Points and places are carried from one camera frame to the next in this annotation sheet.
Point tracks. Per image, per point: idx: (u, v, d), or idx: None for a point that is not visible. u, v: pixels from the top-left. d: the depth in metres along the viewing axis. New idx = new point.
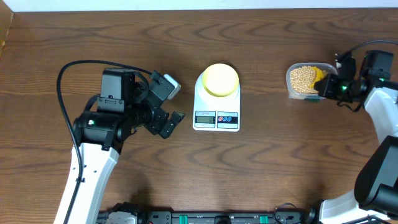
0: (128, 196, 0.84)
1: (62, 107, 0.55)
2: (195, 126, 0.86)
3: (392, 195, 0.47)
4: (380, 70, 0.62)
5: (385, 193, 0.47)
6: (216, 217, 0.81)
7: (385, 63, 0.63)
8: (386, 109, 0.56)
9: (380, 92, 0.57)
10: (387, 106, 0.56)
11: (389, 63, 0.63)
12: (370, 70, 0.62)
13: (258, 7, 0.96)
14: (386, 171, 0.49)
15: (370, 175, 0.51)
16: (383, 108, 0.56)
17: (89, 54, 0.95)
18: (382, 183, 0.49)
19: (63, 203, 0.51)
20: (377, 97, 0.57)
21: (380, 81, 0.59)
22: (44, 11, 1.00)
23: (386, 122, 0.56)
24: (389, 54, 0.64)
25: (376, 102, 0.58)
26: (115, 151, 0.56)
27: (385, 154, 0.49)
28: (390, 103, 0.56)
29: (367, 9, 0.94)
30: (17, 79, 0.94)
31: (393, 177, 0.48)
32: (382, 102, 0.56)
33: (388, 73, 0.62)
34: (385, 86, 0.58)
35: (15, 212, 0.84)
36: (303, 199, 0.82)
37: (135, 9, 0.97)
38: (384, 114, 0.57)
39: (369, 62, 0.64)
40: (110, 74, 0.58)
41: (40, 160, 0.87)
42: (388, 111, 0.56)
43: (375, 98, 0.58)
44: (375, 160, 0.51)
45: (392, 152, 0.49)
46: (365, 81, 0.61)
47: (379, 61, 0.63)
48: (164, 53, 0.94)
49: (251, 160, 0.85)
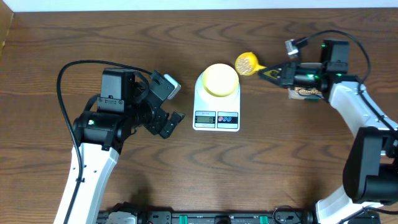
0: (128, 196, 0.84)
1: (62, 107, 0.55)
2: (195, 126, 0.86)
3: (379, 183, 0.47)
4: (338, 61, 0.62)
5: (372, 184, 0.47)
6: (216, 217, 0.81)
7: (342, 54, 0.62)
8: (360, 100, 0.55)
9: (341, 84, 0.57)
10: (349, 97, 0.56)
11: (346, 53, 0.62)
12: (329, 62, 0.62)
13: (258, 7, 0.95)
14: (369, 161, 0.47)
15: (356, 166, 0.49)
16: (341, 101, 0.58)
17: (89, 54, 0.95)
18: (367, 172, 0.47)
19: (63, 203, 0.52)
20: (333, 91, 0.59)
21: (337, 76, 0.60)
22: (44, 11, 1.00)
23: (367, 111, 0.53)
24: (344, 44, 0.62)
25: (348, 81, 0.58)
26: (115, 151, 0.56)
27: (363, 145, 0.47)
28: (352, 94, 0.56)
29: (367, 9, 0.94)
30: (17, 79, 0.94)
31: (376, 167, 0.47)
32: (343, 94, 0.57)
33: (346, 63, 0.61)
34: (343, 80, 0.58)
35: (15, 212, 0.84)
36: (303, 199, 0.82)
37: (135, 9, 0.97)
38: (351, 100, 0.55)
39: (329, 51, 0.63)
40: (110, 74, 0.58)
41: (40, 160, 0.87)
42: (349, 101, 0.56)
43: (337, 88, 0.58)
44: (356, 150, 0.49)
45: (369, 142, 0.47)
46: (326, 79, 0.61)
47: (341, 49, 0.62)
48: (164, 53, 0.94)
49: (251, 160, 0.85)
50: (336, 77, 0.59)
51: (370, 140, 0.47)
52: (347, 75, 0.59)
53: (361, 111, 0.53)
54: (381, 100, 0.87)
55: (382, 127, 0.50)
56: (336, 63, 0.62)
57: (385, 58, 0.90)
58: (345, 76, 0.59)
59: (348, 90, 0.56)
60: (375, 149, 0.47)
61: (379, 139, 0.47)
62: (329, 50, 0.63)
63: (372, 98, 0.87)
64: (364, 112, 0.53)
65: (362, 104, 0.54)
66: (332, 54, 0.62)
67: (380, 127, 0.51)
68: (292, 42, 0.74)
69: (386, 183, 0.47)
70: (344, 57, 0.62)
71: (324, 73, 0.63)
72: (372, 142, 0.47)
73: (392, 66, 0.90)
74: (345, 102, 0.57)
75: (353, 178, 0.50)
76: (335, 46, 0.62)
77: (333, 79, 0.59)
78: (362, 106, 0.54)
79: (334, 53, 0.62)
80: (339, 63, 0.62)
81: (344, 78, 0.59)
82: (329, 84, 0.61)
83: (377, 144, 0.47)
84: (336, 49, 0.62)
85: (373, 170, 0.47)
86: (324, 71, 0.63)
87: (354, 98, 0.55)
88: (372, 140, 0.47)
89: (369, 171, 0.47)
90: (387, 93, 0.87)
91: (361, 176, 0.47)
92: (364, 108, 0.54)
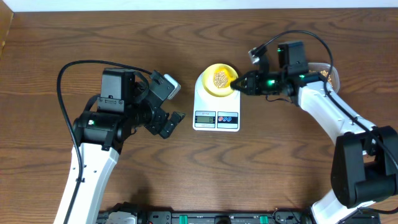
0: (128, 196, 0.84)
1: (61, 107, 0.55)
2: (195, 126, 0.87)
3: (369, 186, 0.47)
4: (296, 63, 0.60)
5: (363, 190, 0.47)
6: (216, 217, 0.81)
7: (299, 55, 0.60)
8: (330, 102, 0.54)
9: (306, 87, 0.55)
10: (318, 101, 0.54)
11: (303, 53, 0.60)
12: (288, 65, 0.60)
13: (258, 8, 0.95)
14: (354, 167, 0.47)
15: (341, 175, 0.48)
16: (311, 104, 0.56)
17: (89, 54, 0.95)
18: (355, 179, 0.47)
19: (63, 203, 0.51)
20: (300, 96, 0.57)
21: (300, 78, 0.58)
22: (44, 11, 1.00)
23: (339, 115, 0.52)
24: (298, 45, 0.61)
25: (313, 82, 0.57)
26: (115, 151, 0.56)
27: (344, 154, 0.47)
28: (320, 97, 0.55)
29: (367, 9, 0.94)
30: (17, 79, 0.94)
31: (362, 171, 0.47)
32: (311, 98, 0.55)
33: (304, 63, 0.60)
34: (308, 83, 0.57)
35: (15, 212, 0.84)
36: (303, 199, 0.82)
37: (135, 9, 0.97)
38: (321, 104, 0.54)
39: (285, 53, 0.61)
40: (110, 74, 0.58)
41: (40, 160, 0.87)
42: (319, 105, 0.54)
43: (303, 92, 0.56)
44: (337, 158, 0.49)
45: (349, 149, 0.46)
46: (291, 84, 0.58)
47: (296, 51, 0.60)
48: (164, 53, 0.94)
49: (251, 160, 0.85)
50: (301, 81, 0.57)
51: (349, 148, 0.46)
52: (310, 75, 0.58)
53: (334, 117, 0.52)
54: (382, 100, 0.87)
55: (360, 130, 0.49)
56: (296, 66, 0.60)
57: (385, 57, 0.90)
58: (309, 77, 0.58)
59: (315, 93, 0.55)
60: (357, 154, 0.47)
61: (358, 144, 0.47)
62: (286, 52, 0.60)
63: (372, 98, 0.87)
64: (337, 117, 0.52)
65: (333, 108, 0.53)
66: (290, 57, 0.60)
67: (357, 131, 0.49)
68: (252, 51, 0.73)
69: (375, 185, 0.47)
70: (302, 58, 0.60)
71: (285, 76, 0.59)
72: (351, 149, 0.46)
73: (392, 66, 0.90)
74: (315, 106, 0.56)
75: (341, 186, 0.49)
76: (288, 48, 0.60)
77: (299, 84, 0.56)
78: (333, 109, 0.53)
79: (290, 55, 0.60)
80: (300, 65, 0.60)
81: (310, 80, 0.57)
82: (295, 88, 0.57)
83: (357, 149, 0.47)
84: (292, 51, 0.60)
85: (359, 175, 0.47)
86: (285, 74, 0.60)
87: (324, 101, 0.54)
88: (352, 148, 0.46)
89: (356, 177, 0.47)
90: (387, 93, 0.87)
91: (349, 185, 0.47)
92: (337, 112, 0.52)
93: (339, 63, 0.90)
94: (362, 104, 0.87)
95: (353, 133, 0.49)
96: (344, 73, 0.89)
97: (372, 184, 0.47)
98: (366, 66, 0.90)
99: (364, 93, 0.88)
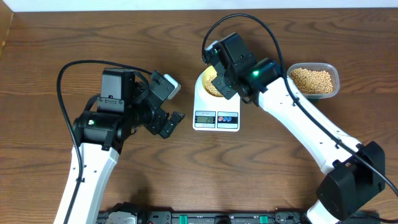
0: (128, 196, 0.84)
1: (61, 107, 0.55)
2: (195, 126, 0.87)
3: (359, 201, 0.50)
4: (240, 57, 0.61)
5: (354, 206, 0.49)
6: (216, 217, 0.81)
7: (239, 48, 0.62)
8: (300, 112, 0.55)
9: (266, 94, 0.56)
10: (288, 114, 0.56)
11: (242, 45, 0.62)
12: (234, 65, 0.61)
13: (257, 7, 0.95)
14: (347, 196, 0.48)
15: (333, 200, 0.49)
16: (281, 114, 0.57)
17: (89, 53, 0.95)
18: (349, 203, 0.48)
19: (64, 203, 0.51)
20: (261, 101, 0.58)
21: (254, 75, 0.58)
22: (45, 11, 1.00)
23: (318, 134, 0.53)
24: (234, 38, 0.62)
25: (277, 88, 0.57)
26: (115, 151, 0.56)
27: (339, 190, 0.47)
28: (290, 107, 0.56)
29: (366, 9, 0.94)
30: (17, 79, 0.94)
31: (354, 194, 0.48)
32: (283, 113, 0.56)
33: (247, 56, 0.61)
34: (264, 78, 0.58)
35: (14, 212, 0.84)
36: (303, 199, 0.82)
37: (135, 9, 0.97)
38: (294, 119, 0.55)
39: (225, 52, 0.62)
40: (110, 74, 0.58)
41: (40, 159, 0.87)
42: (291, 119, 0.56)
43: (268, 101, 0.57)
44: (328, 188, 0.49)
45: (343, 184, 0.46)
46: (245, 83, 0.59)
47: (233, 47, 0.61)
48: (165, 53, 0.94)
49: (251, 160, 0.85)
50: (255, 79, 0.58)
51: (342, 186, 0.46)
52: (261, 65, 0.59)
53: (313, 137, 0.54)
54: (382, 100, 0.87)
55: (346, 155, 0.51)
56: (240, 60, 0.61)
57: (385, 57, 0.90)
58: (262, 70, 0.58)
59: (283, 103, 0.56)
60: (349, 185, 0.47)
61: (349, 177, 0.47)
62: (224, 52, 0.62)
63: (372, 98, 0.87)
64: (319, 138, 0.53)
65: (307, 123, 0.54)
66: (231, 55, 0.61)
67: (344, 154, 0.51)
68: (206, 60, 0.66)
69: (361, 199, 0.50)
70: (242, 50, 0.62)
71: (236, 76, 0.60)
72: (345, 183, 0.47)
73: (391, 66, 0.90)
74: (286, 118, 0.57)
75: (332, 206, 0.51)
76: (226, 50, 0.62)
77: (254, 84, 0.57)
78: (306, 125, 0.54)
79: (231, 54, 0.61)
80: (244, 58, 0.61)
81: (263, 72, 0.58)
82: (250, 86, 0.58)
83: (349, 180, 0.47)
84: (231, 48, 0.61)
85: (352, 198, 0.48)
86: (235, 74, 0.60)
87: (295, 112, 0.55)
88: (345, 181, 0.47)
89: (348, 203, 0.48)
90: (387, 93, 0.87)
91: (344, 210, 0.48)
92: (314, 129, 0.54)
93: (339, 63, 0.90)
94: (362, 104, 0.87)
95: (339, 162, 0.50)
96: (344, 73, 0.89)
97: (360, 198, 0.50)
98: (365, 66, 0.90)
99: (364, 93, 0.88)
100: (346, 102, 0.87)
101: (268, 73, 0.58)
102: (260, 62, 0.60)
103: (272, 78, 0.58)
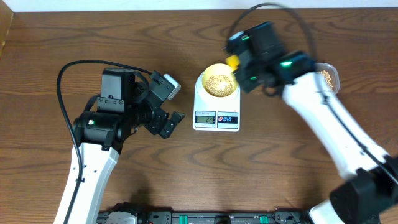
0: (128, 196, 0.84)
1: (61, 107, 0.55)
2: (195, 126, 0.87)
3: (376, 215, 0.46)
4: (270, 46, 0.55)
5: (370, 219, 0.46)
6: (216, 217, 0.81)
7: (269, 37, 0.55)
8: (328, 112, 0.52)
9: (295, 87, 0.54)
10: (315, 111, 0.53)
11: (272, 34, 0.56)
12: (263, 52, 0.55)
13: (257, 7, 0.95)
14: (366, 207, 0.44)
15: (348, 208, 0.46)
16: (306, 111, 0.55)
17: (89, 54, 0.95)
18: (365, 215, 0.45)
19: (63, 203, 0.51)
20: (288, 94, 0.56)
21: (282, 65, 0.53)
22: (44, 11, 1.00)
23: (344, 136, 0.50)
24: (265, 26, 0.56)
25: (305, 84, 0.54)
26: (115, 151, 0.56)
27: (358, 198, 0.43)
28: (318, 106, 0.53)
29: (366, 9, 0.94)
30: (17, 79, 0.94)
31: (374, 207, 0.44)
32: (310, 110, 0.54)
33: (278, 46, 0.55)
34: (293, 71, 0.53)
35: (15, 212, 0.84)
36: (303, 199, 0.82)
37: (135, 9, 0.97)
38: (320, 117, 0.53)
39: (254, 40, 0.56)
40: (110, 74, 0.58)
41: (40, 159, 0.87)
42: (318, 118, 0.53)
43: (295, 95, 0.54)
44: (344, 195, 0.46)
45: (364, 193, 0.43)
46: (272, 73, 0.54)
47: (264, 35, 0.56)
48: (165, 53, 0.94)
49: (251, 160, 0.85)
50: (283, 70, 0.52)
51: (362, 195, 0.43)
52: (292, 55, 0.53)
53: (337, 139, 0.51)
54: (382, 100, 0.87)
55: (369, 165, 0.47)
56: (270, 49, 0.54)
57: (385, 57, 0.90)
58: (292, 60, 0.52)
59: (311, 99, 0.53)
60: (370, 196, 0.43)
61: (371, 187, 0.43)
62: (254, 40, 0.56)
63: (372, 98, 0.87)
64: (344, 142, 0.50)
65: (335, 124, 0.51)
66: (260, 43, 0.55)
67: (368, 163, 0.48)
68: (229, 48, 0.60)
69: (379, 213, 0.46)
70: (273, 39, 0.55)
71: (263, 65, 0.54)
72: (366, 192, 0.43)
73: (392, 66, 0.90)
74: (311, 115, 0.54)
75: (345, 215, 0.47)
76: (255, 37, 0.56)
77: (282, 75, 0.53)
78: (334, 126, 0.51)
79: (260, 42, 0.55)
80: (273, 47, 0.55)
81: (294, 63, 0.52)
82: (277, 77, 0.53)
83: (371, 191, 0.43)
84: (260, 36, 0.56)
85: (370, 211, 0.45)
86: (262, 63, 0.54)
87: (321, 111, 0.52)
88: (366, 191, 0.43)
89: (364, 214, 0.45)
90: (387, 93, 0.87)
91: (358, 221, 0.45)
92: (341, 131, 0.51)
93: (339, 63, 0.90)
94: (362, 104, 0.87)
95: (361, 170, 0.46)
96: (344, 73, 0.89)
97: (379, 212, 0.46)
98: (365, 66, 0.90)
99: (364, 93, 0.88)
100: (346, 102, 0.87)
101: (299, 65, 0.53)
102: (291, 52, 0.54)
103: (302, 71, 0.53)
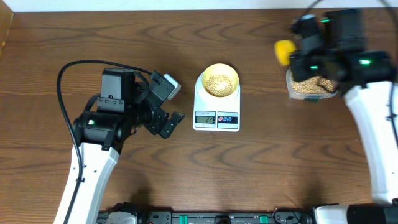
0: (128, 196, 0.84)
1: (61, 106, 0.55)
2: (195, 126, 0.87)
3: None
4: (350, 38, 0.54)
5: None
6: (216, 217, 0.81)
7: (354, 29, 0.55)
8: (391, 129, 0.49)
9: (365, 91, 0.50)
10: (375, 123, 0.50)
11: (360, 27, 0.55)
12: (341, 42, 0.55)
13: (257, 7, 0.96)
14: None
15: None
16: (365, 119, 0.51)
17: (89, 54, 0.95)
18: None
19: (63, 203, 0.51)
20: (354, 96, 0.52)
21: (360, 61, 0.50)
22: (45, 11, 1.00)
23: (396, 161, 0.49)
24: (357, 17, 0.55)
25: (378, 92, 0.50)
26: (115, 151, 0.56)
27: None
28: (380, 121, 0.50)
29: (366, 9, 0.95)
30: (17, 79, 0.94)
31: None
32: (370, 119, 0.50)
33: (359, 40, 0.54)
34: (370, 68, 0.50)
35: (14, 212, 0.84)
36: (303, 199, 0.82)
37: (135, 9, 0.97)
38: (379, 132, 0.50)
39: (337, 27, 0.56)
40: (110, 74, 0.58)
41: (40, 159, 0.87)
42: (375, 131, 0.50)
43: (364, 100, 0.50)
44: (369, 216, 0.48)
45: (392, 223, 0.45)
46: (345, 65, 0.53)
47: (352, 25, 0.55)
48: (164, 53, 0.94)
49: (251, 160, 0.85)
50: (359, 65, 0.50)
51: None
52: (372, 53, 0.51)
53: (389, 158, 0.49)
54: None
55: None
56: (349, 40, 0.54)
57: None
58: (370, 57, 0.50)
59: (377, 110, 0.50)
60: None
61: None
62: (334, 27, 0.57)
63: None
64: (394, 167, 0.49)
65: (391, 144, 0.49)
66: (342, 32, 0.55)
67: None
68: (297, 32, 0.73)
69: None
70: (359, 32, 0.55)
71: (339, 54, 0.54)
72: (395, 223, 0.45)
73: None
74: (368, 124, 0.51)
75: None
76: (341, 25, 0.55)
77: (355, 69, 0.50)
78: (388, 144, 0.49)
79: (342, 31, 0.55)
80: (355, 40, 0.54)
81: (375, 61, 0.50)
82: (351, 71, 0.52)
83: None
84: (349, 25, 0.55)
85: None
86: (339, 53, 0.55)
87: (383, 126, 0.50)
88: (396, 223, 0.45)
89: None
90: None
91: None
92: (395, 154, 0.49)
93: None
94: None
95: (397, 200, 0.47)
96: None
97: None
98: None
99: None
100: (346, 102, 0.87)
101: (379, 65, 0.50)
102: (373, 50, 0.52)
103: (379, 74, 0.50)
